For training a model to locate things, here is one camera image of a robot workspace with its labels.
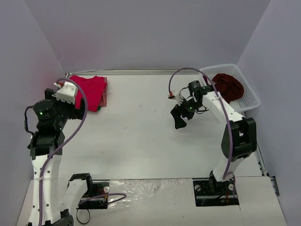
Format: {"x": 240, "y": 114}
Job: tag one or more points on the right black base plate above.
{"x": 224, "y": 195}

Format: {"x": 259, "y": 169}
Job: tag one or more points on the white plastic basket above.
{"x": 249, "y": 100}

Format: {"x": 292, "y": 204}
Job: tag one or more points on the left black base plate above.
{"x": 100, "y": 187}

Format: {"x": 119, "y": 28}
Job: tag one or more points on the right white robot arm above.
{"x": 239, "y": 139}

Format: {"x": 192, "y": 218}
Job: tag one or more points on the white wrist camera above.
{"x": 66, "y": 92}
{"x": 179, "y": 98}

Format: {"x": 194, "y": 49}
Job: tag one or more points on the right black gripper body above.
{"x": 182, "y": 109}

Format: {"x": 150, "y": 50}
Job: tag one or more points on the dark red t shirt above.
{"x": 229, "y": 87}

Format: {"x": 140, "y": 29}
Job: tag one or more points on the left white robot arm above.
{"x": 46, "y": 150}

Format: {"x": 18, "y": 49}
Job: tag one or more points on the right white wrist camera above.
{"x": 179, "y": 98}

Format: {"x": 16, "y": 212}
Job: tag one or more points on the bright red t shirt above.
{"x": 91, "y": 88}

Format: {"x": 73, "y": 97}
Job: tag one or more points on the folded salmon pink shirt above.
{"x": 103, "y": 88}

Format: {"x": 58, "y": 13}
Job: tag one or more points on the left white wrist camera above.
{"x": 66, "y": 92}

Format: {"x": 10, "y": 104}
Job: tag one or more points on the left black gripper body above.
{"x": 76, "y": 109}

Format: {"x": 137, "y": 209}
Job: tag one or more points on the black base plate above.
{"x": 224, "y": 195}
{"x": 100, "y": 187}

